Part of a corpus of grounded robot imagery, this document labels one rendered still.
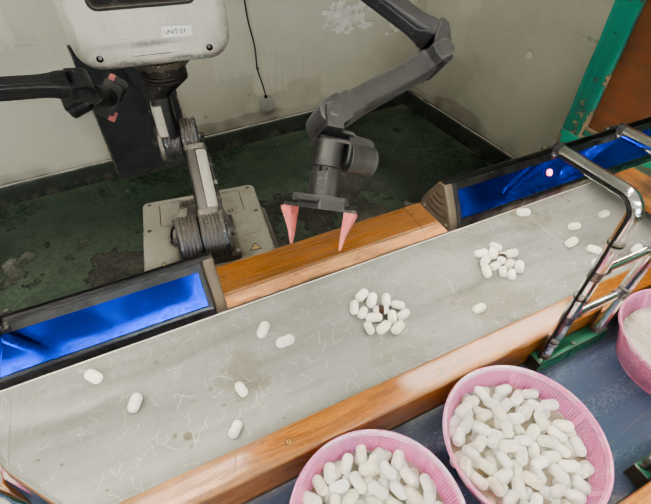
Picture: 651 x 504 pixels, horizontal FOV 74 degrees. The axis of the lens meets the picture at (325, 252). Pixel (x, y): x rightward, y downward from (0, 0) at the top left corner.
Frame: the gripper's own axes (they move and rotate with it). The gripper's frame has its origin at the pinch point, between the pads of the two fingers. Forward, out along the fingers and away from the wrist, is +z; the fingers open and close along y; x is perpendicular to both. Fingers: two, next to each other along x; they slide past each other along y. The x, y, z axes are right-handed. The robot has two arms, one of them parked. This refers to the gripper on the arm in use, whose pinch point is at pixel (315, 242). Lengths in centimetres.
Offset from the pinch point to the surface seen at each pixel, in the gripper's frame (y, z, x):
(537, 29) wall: -70, -109, -152
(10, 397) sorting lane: 50, 35, 16
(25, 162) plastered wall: 183, -11, -122
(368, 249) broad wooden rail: -9.2, 1.5, -22.1
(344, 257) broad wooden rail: -4.0, 4.0, -19.0
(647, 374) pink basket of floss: -67, 17, -7
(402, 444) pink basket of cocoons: -21.1, 30.3, 12.3
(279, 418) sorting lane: 0.5, 31.1, 10.8
